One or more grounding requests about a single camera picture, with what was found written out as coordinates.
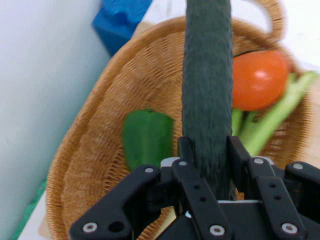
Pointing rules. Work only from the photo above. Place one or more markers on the green bell pepper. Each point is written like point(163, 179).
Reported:
point(147, 137)

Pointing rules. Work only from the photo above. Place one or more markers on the dark green cucumber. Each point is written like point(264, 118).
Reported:
point(207, 87)

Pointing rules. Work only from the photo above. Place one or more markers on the red tomato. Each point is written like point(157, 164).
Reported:
point(258, 80)

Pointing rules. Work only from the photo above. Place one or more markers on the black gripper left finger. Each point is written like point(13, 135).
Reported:
point(150, 200)

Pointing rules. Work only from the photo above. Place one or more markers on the blue plastic block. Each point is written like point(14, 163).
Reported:
point(117, 22)

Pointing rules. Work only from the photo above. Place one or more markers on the pale green celery stalk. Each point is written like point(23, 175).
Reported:
point(272, 117)

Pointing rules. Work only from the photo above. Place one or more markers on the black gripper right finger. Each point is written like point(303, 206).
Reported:
point(282, 195)

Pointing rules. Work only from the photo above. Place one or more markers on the woven wicker basket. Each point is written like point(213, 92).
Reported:
point(140, 82)

